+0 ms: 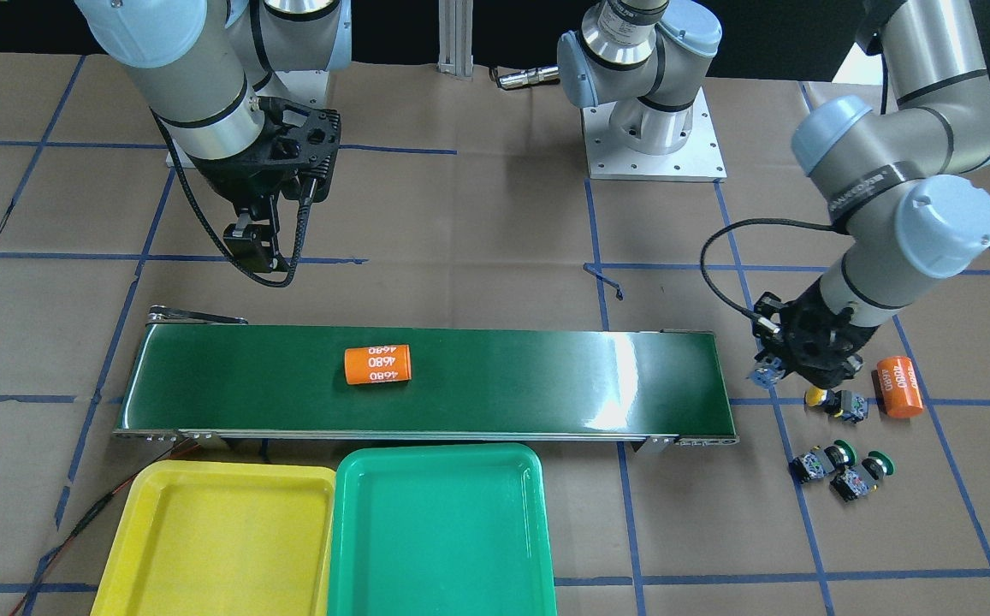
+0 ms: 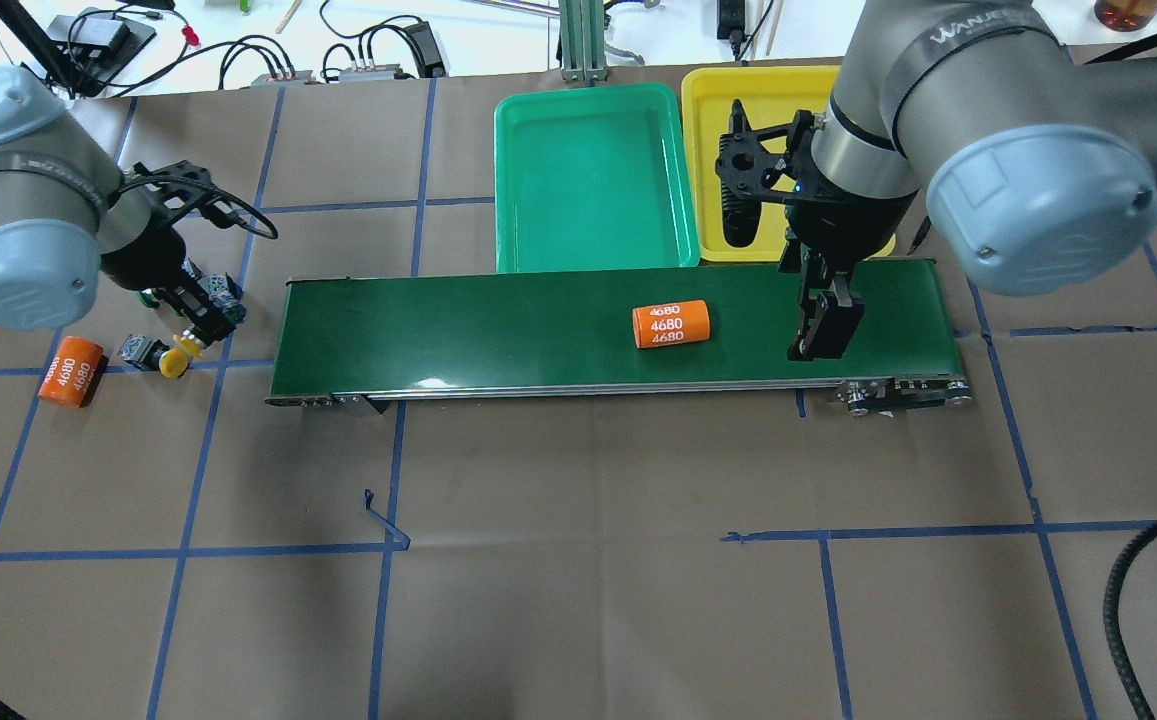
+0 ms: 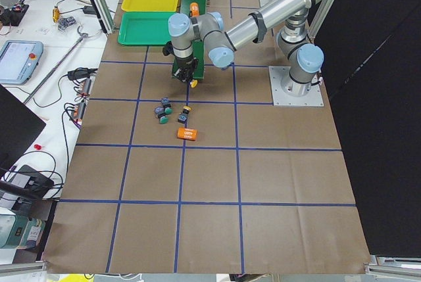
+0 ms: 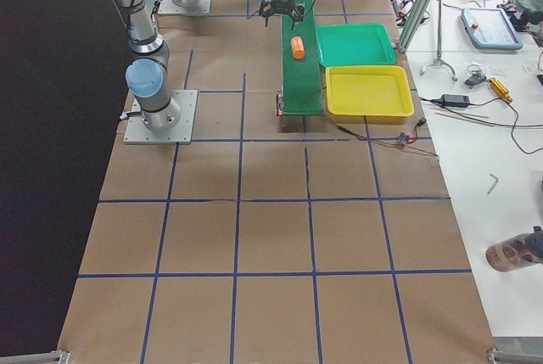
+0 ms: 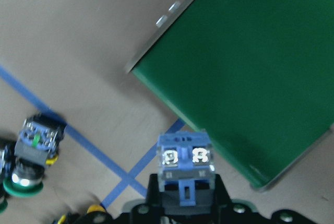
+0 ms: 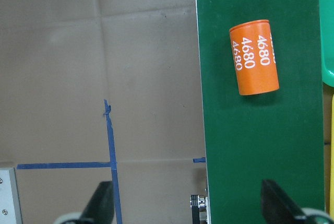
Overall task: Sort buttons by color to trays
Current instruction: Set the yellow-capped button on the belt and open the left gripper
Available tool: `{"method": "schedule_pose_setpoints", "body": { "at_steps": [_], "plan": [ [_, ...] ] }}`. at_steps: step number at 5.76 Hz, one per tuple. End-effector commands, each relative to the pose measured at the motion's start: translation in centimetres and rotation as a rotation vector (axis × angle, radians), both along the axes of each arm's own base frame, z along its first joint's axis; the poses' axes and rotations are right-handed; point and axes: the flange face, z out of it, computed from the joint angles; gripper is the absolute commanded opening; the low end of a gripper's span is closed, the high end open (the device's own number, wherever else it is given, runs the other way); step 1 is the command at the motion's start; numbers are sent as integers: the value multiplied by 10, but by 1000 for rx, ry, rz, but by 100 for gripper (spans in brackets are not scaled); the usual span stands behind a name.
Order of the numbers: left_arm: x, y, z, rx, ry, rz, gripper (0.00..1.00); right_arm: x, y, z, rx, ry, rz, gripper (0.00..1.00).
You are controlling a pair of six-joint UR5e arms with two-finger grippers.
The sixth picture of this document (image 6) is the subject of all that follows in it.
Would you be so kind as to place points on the green plastic tray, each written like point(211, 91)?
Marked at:
point(326, 35)

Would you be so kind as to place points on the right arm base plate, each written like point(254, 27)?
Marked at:
point(10, 204)

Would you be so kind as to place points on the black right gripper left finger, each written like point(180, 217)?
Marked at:
point(100, 208)

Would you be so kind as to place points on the orange 4680 cylinder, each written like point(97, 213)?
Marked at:
point(254, 58)

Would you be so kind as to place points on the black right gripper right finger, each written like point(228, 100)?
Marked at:
point(277, 206)

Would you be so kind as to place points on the yellow plastic tray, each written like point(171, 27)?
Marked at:
point(328, 141)

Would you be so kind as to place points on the green conveyor belt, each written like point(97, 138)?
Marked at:
point(276, 135)

